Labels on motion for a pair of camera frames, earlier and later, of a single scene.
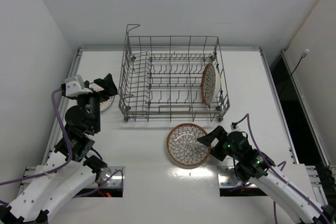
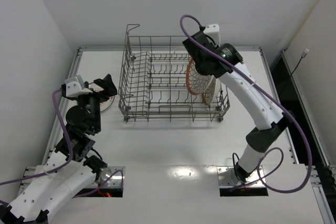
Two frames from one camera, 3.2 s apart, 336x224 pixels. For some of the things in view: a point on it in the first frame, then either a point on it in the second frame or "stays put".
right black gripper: x=219 y=143 to x=194 y=48
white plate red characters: x=104 y=105 stays put
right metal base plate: x=228 y=178 stays put
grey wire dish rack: x=172 y=77 stays put
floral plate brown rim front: x=184 y=150 to x=196 y=82
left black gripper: x=95 y=92 stays put
